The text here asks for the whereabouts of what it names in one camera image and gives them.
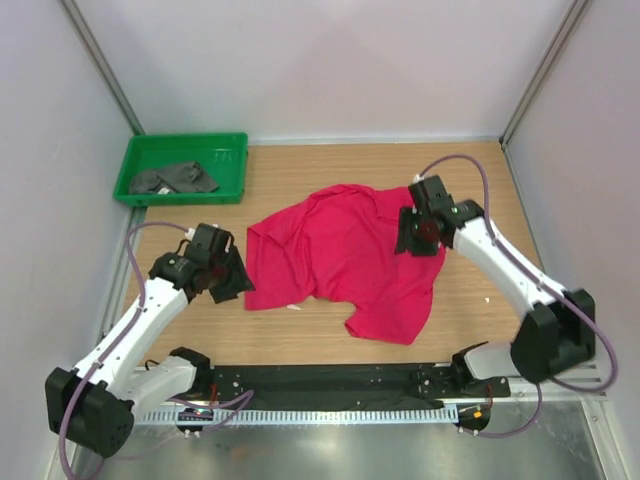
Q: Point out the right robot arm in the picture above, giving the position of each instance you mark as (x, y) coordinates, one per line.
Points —
(552, 337)

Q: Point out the grey t-shirt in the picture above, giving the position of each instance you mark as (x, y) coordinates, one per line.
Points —
(183, 178)

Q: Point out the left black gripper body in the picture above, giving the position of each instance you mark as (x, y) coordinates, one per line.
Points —
(219, 268)

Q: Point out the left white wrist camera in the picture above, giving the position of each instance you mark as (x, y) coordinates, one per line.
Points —
(189, 234)

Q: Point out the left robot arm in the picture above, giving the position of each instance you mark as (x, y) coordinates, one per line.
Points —
(96, 403)

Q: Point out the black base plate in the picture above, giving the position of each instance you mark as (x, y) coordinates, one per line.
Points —
(358, 387)

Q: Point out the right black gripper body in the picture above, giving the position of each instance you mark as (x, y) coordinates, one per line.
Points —
(421, 227)

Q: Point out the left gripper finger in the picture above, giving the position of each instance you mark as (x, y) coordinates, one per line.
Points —
(235, 268)
(223, 289)

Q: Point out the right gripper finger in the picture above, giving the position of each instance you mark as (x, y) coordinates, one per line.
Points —
(424, 247)
(405, 239)

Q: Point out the pink red t-shirt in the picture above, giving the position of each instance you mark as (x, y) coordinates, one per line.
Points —
(339, 244)

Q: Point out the white slotted cable duct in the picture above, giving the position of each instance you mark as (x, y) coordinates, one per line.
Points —
(176, 416)

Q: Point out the green plastic tray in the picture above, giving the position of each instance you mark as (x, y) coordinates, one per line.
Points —
(223, 156)

